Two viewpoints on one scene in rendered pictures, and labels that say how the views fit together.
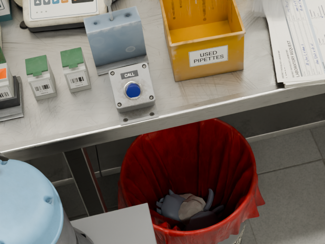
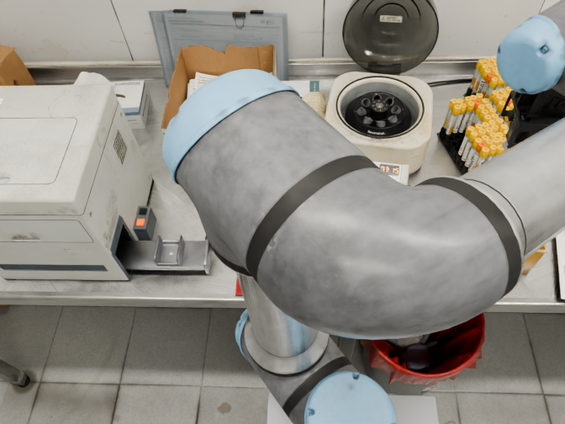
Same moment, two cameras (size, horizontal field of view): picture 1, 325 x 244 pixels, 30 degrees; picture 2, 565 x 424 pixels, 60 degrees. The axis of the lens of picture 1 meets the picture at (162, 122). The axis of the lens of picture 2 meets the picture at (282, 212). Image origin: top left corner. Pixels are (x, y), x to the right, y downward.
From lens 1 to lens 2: 0.34 m
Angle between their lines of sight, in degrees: 7
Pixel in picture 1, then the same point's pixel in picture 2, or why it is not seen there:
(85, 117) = not seen: hidden behind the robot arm
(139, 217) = (427, 409)
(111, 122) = not seen: hidden behind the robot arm
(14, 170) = (365, 389)
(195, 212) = (413, 342)
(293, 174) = (494, 319)
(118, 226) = (407, 412)
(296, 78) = not seen: outside the picture
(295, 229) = (488, 369)
